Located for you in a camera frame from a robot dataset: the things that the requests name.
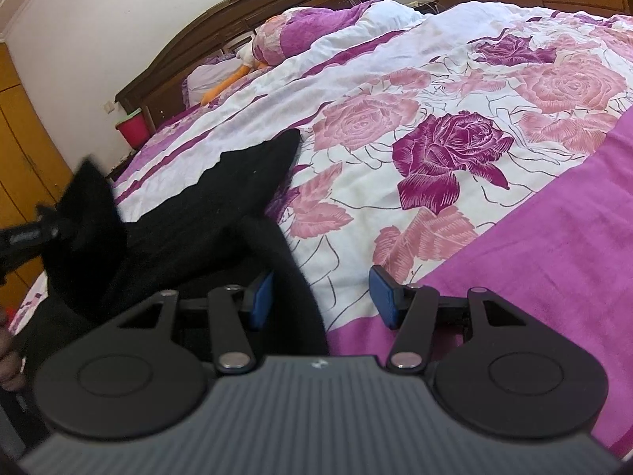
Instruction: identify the purple floral bed quilt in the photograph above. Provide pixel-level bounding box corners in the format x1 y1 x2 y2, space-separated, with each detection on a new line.
8 0 633 459

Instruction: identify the person's left hand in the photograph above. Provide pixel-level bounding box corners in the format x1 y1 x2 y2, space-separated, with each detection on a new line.
0 309 26 392

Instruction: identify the black knit cardigan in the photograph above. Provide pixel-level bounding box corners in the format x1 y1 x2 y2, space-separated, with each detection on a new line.
11 129 328 380

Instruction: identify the purple floral pillow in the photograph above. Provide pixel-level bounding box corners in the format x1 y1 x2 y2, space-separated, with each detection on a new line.
251 0 375 67

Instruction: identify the dark wooden headboard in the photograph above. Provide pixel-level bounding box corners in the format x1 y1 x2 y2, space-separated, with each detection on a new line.
115 0 368 132

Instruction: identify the orange wooden wardrobe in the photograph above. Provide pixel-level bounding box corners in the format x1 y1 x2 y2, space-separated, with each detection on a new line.
0 41 75 308

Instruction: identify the dark wooden nightstand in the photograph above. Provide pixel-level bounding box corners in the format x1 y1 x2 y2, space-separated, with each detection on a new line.
106 151 136 182

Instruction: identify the orange white plush toy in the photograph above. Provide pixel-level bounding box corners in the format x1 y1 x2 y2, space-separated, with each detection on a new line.
199 42 269 105

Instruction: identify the red plastic bucket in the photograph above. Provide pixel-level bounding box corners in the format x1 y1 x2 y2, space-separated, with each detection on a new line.
115 108 150 150

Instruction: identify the light purple pillow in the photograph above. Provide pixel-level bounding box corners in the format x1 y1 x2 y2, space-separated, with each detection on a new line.
181 54 250 108

